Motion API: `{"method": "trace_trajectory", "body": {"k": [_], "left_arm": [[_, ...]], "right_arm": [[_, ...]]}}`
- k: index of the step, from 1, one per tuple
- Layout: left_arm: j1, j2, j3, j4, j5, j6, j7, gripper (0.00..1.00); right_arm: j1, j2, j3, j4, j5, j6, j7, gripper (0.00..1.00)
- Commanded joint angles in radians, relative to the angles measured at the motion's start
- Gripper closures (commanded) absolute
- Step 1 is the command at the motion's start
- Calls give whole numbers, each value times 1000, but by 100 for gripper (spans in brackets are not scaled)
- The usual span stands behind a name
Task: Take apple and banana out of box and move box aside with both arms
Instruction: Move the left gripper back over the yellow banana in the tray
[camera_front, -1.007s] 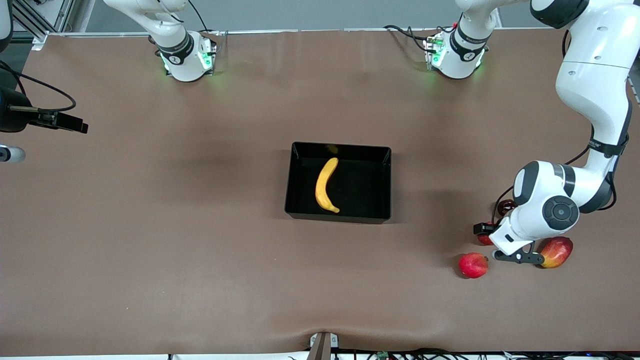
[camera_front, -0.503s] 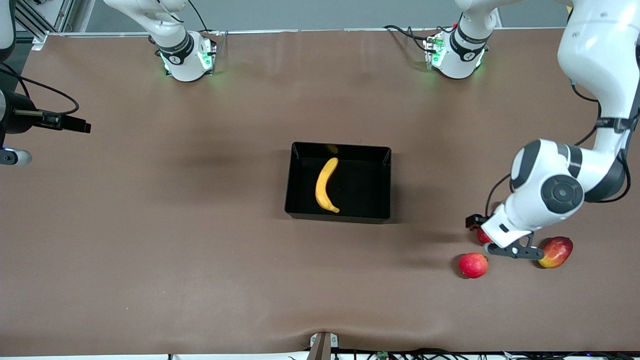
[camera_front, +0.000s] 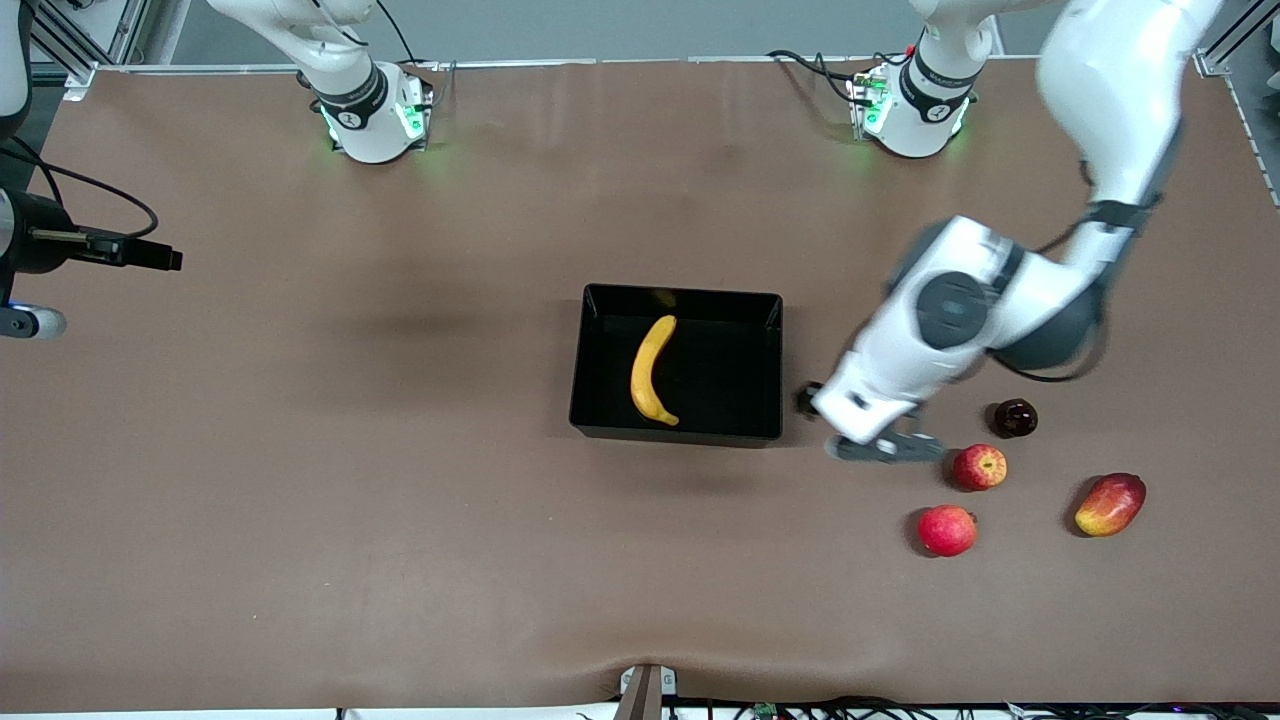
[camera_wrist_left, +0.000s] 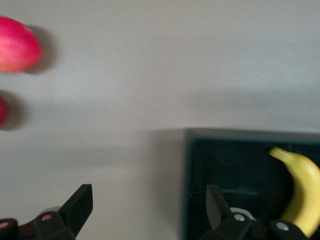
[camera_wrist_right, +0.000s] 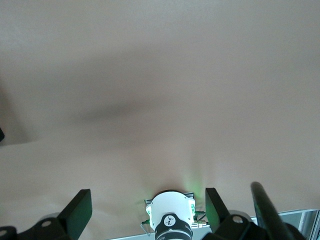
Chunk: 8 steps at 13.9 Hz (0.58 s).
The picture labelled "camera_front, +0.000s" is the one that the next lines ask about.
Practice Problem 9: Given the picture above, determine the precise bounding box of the black plastic box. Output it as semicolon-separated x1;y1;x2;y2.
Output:
568;283;784;448

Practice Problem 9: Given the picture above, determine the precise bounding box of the dark purple round fruit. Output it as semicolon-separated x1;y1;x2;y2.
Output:
993;398;1039;439

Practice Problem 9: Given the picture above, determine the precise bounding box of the brown table cover mat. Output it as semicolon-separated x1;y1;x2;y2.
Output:
0;55;1280;713

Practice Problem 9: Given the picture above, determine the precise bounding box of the red apple with yellow patches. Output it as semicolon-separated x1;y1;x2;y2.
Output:
952;444;1009;492

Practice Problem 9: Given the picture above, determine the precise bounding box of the red and yellow mango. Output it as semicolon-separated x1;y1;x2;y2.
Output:
1074;473;1147;538

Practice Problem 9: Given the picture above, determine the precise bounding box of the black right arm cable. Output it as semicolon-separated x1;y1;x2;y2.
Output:
0;135;161;241

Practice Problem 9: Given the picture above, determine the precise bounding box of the black left base cable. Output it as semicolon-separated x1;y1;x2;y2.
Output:
768;48;906;106

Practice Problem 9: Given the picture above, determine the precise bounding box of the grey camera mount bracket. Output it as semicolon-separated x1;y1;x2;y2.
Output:
618;664;679;720

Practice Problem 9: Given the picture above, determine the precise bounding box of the silver table edge rail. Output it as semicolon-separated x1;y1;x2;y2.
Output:
65;55;1231;101

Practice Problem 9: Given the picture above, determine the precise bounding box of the yellow banana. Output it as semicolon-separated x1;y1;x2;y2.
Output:
630;315;681;428

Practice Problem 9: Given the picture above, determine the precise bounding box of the aluminium frame profile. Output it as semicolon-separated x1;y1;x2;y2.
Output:
1195;0;1280;211
28;0;151;101

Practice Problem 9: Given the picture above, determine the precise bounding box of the black right base cable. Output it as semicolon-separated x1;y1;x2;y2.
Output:
373;0;443;73

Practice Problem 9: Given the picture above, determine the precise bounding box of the black base cable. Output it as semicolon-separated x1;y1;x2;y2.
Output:
768;48;906;106
373;0;443;73

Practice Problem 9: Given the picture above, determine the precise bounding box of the plain red apple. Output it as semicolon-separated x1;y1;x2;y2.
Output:
917;504;978;558

